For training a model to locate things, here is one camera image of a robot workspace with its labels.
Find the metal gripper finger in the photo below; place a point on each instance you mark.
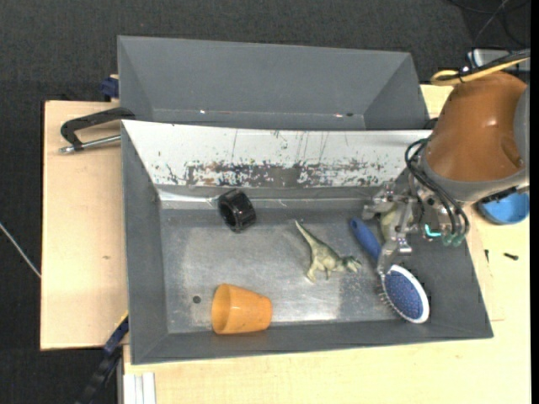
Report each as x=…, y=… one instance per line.
x=381, y=203
x=393, y=251

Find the pale yellow-green round thing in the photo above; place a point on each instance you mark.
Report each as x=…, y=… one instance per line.
x=389, y=224

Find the blue and white hairbrush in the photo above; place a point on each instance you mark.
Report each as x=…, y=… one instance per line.
x=404, y=295

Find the green toy dinosaur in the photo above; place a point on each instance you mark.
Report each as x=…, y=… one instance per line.
x=324, y=257

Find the blue round container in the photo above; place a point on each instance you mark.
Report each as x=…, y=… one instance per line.
x=505, y=208

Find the small black screw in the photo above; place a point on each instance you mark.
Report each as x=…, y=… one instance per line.
x=511, y=256

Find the grey metal bin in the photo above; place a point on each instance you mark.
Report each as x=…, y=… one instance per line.
x=261, y=263

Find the orange plastic cup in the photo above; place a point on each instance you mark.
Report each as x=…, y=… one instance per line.
x=244, y=309

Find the pale wood board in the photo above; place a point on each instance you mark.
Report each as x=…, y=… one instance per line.
x=80, y=225

